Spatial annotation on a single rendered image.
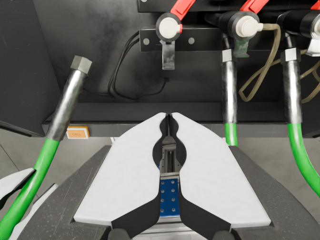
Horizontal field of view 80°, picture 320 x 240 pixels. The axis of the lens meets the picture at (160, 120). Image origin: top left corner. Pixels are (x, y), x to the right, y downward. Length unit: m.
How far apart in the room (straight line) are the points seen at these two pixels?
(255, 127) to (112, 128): 0.34
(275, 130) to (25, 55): 0.59
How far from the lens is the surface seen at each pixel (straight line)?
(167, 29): 0.21
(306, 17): 0.28
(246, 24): 0.23
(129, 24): 0.52
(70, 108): 0.23
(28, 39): 0.55
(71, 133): 0.51
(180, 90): 0.55
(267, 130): 0.52
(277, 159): 2.04
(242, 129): 0.50
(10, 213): 0.23
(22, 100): 0.51
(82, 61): 0.24
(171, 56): 0.23
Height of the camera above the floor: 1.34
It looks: 60 degrees down
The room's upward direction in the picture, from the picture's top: 176 degrees counter-clockwise
